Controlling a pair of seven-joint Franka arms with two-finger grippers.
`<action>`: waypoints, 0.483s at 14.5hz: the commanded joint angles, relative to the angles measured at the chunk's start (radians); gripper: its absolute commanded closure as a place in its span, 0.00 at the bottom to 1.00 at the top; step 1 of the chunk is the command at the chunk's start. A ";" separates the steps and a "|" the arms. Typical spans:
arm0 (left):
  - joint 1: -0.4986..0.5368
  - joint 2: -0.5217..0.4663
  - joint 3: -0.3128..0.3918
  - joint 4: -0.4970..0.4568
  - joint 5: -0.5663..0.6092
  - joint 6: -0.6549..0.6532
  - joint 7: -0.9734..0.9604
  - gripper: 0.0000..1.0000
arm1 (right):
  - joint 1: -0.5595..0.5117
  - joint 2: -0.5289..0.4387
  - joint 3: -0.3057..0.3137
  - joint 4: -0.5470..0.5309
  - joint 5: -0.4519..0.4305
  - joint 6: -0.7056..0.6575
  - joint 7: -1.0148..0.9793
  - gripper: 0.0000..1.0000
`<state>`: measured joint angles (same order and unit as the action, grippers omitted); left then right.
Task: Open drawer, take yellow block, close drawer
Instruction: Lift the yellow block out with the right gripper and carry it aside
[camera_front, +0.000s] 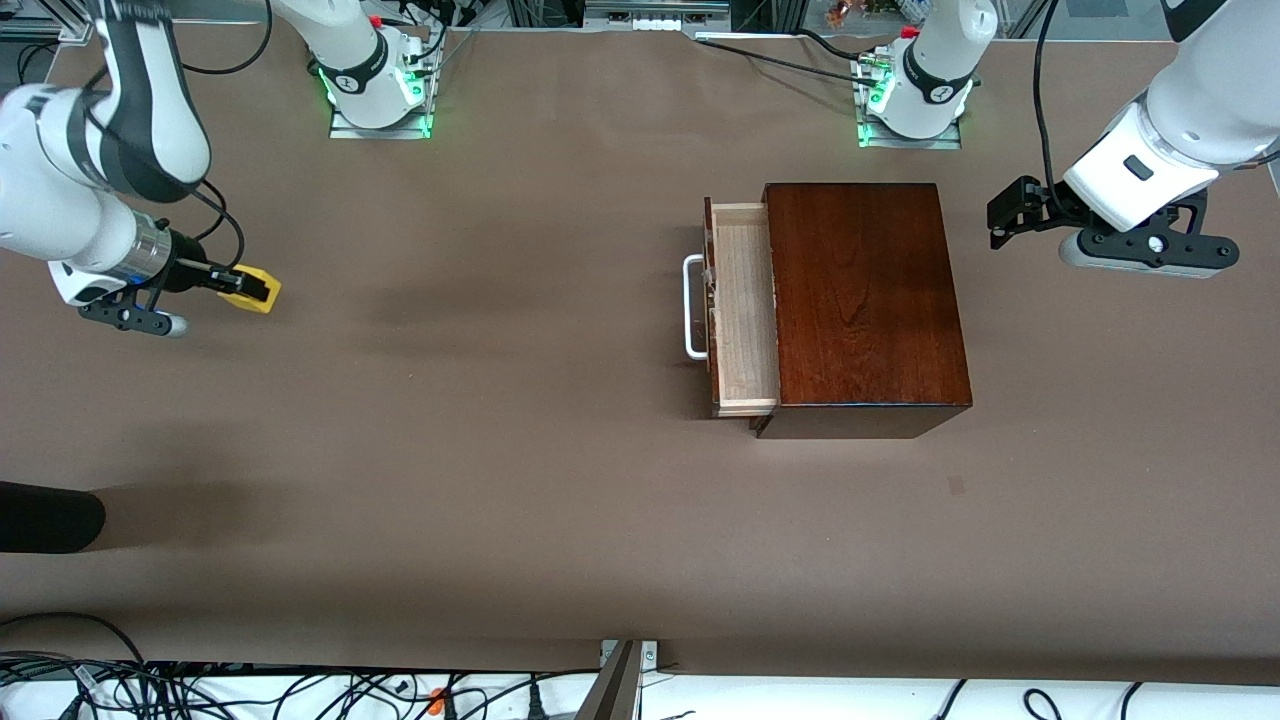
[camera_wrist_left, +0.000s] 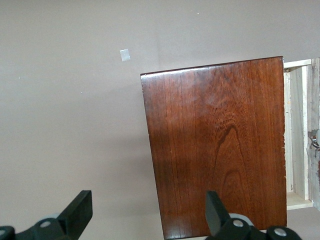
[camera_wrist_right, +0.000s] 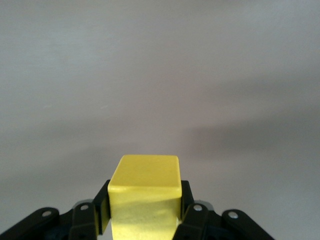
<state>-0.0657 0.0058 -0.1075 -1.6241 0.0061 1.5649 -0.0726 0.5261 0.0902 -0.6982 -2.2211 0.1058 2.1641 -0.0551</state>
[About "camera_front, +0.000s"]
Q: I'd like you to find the long black table cable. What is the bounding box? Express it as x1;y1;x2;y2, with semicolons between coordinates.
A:
695;33;881;86

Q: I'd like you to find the wooden drawer with white handle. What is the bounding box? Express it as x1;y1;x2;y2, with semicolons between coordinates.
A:
683;197;781;419

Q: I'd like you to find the yellow block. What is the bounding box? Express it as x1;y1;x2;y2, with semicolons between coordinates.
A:
218;264;282;315

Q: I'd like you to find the dark brown wooden cabinet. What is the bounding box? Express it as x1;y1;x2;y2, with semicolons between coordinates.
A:
750;183;973;439

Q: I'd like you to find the dark metal post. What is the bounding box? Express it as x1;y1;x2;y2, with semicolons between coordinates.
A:
575;640;641;720

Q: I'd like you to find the black looping arm cable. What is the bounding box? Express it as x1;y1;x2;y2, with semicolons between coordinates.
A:
180;0;274;76

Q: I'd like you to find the black rounded cylinder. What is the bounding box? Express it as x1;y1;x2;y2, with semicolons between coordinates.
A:
0;482;106;554

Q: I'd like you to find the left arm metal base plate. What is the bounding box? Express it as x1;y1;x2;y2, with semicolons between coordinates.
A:
856;55;963;151

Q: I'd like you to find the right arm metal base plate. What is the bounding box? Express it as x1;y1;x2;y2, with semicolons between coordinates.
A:
330;60;433;139

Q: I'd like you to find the tangled black cable bundle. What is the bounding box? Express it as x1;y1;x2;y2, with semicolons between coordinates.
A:
0;612;601;720

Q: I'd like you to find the aluminium frame corner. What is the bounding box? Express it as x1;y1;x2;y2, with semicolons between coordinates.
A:
0;15;96;43

